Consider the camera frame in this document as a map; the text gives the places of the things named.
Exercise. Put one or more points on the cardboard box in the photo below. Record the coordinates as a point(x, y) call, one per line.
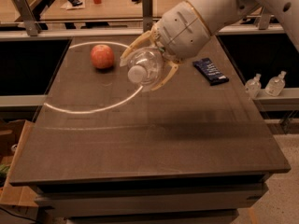
point(13, 136)

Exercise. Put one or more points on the right metal bracket post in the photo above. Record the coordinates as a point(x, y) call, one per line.
point(264, 19)

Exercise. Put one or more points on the left metal bracket post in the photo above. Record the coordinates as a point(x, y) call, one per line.
point(31, 25)

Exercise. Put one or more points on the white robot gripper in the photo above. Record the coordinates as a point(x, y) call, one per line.
point(183, 34)

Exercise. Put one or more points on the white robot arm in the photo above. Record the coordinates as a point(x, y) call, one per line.
point(217, 14)

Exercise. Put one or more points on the middle metal bracket post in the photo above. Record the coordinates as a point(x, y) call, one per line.
point(147, 14)

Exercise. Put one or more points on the clear plastic water bottle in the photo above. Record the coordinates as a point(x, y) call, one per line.
point(145, 67)

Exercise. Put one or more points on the dark blue snack bar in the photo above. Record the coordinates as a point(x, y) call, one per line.
point(210, 72)

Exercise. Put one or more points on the small clear sanitizer bottle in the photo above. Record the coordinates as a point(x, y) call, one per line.
point(253, 86)

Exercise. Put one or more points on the red apple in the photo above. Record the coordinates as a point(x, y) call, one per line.
point(102, 56)

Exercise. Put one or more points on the metal bracket post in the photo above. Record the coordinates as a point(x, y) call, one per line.
point(31, 25)
point(264, 19)
point(147, 14)

